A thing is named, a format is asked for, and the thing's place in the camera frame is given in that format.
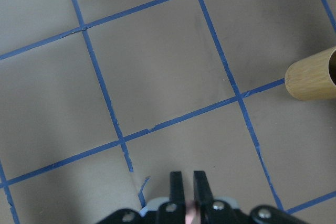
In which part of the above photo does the bamboo cylinder holder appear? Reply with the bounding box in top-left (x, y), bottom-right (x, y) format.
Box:
top-left (285, 47), bottom-right (335, 101)

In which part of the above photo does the pink chopstick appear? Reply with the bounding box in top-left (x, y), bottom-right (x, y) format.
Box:
top-left (185, 200), bottom-right (197, 224)

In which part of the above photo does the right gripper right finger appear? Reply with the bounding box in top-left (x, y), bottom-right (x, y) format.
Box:
top-left (193, 170), bottom-right (214, 205)

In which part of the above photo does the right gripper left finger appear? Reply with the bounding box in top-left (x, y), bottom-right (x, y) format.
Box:
top-left (169, 172), bottom-right (184, 204)

